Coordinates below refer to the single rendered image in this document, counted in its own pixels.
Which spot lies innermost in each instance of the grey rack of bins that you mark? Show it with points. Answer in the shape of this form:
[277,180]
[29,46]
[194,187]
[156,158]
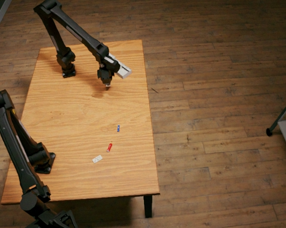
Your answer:
[124,71]

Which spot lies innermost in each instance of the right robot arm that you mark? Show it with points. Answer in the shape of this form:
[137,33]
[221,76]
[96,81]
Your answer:
[26,153]

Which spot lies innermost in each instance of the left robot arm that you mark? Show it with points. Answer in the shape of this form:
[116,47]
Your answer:
[52,9]

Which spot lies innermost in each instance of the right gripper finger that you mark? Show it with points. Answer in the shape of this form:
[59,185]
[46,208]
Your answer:
[68,215]

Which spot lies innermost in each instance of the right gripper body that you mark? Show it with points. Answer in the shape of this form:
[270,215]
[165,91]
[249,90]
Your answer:
[55,216]

